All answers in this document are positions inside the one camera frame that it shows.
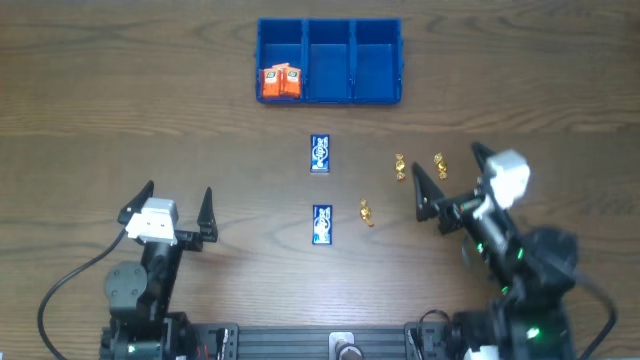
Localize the blue tray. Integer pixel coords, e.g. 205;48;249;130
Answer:
255;18;404;105

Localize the orange candy box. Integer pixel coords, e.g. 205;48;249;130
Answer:
279;63;303;99
261;67;282;100

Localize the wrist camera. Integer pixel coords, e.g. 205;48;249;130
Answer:
472;148;532;221
124;197;180;246

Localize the mounting rail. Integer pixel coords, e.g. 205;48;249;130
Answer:
99;309;456;360

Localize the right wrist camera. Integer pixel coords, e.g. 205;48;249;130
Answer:
472;148;532;221

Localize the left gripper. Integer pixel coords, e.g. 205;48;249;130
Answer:
117;179;219;253

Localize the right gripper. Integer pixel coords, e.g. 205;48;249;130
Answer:
410;141;497;236

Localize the black cable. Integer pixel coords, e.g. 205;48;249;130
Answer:
37;227;129;360
569;272;619;360

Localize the blue candy pack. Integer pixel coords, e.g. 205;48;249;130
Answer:
311;204;334;246
309;133;331;174

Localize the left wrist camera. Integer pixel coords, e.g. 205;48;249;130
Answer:
124;197;180;246

